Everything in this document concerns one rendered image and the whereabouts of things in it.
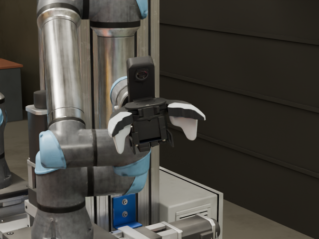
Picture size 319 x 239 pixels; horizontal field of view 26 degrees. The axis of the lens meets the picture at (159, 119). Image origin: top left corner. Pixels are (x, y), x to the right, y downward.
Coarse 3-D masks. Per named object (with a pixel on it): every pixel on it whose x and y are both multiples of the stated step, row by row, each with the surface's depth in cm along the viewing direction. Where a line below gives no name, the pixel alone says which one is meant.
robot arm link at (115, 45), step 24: (96, 0) 152; (120, 0) 153; (144, 0) 154; (96, 24) 155; (120, 24) 154; (120, 48) 157; (120, 72) 158; (96, 168) 161; (96, 192) 163; (120, 192) 165
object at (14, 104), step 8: (0, 64) 812; (8, 64) 812; (16, 64) 812; (0, 72) 798; (8, 72) 803; (16, 72) 809; (0, 80) 800; (8, 80) 805; (16, 80) 811; (0, 88) 802; (8, 88) 807; (16, 88) 813; (8, 96) 809; (16, 96) 815; (8, 104) 811; (16, 104) 817; (8, 112) 813; (16, 112) 819; (8, 120) 815
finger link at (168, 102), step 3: (168, 102) 118; (171, 102) 117; (177, 102) 117; (180, 102) 117; (183, 102) 116; (186, 102) 116; (159, 105) 117; (162, 105) 118; (165, 105) 118; (168, 105) 117; (159, 108) 118; (162, 108) 118; (165, 108) 118; (168, 111) 117
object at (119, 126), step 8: (120, 112) 116; (128, 112) 115; (112, 120) 111; (120, 120) 110; (128, 120) 113; (112, 128) 108; (120, 128) 110; (128, 128) 115; (112, 136) 107; (120, 136) 113; (120, 144) 113; (120, 152) 113
